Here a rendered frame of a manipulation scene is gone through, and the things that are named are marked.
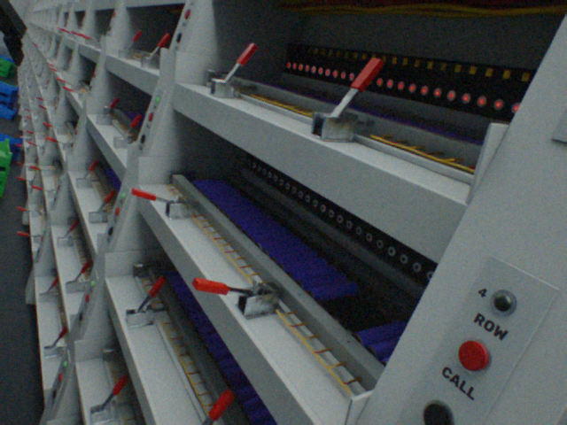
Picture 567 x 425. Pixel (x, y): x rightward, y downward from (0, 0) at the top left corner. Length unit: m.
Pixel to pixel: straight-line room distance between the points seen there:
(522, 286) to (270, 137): 0.30
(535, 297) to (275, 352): 0.23
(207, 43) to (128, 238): 0.38
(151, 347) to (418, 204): 0.50
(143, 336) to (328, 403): 0.41
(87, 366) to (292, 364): 0.63
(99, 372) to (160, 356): 0.28
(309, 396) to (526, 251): 0.20
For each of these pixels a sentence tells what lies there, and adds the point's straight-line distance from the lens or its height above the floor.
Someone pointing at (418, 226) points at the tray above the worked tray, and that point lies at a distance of 0.31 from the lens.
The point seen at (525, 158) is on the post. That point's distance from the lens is 0.28.
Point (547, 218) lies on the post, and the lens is 0.27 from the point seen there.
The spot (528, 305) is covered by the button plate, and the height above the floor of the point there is 0.84.
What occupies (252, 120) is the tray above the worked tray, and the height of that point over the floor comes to 0.87.
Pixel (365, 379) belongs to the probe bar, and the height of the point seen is 0.71.
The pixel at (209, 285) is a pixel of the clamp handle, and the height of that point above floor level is 0.71.
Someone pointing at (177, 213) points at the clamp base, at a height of 0.70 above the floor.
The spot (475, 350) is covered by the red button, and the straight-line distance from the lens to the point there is 0.27.
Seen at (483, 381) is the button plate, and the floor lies 0.79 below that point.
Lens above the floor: 0.87
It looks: 11 degrees down
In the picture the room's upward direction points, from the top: 23 degrees clockwise
